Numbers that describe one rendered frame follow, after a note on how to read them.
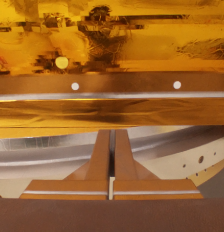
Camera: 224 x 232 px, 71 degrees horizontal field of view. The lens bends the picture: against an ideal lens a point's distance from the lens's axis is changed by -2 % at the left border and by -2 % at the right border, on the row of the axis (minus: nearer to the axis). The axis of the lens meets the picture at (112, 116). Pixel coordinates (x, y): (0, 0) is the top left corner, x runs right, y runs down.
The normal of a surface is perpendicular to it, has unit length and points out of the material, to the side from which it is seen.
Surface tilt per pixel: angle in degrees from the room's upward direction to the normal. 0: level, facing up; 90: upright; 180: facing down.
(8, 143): 90
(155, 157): 0
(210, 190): 62
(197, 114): 90
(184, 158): 90
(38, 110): 90
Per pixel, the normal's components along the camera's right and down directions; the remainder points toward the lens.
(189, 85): -0.02, 0.25
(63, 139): 0.22, 0.25
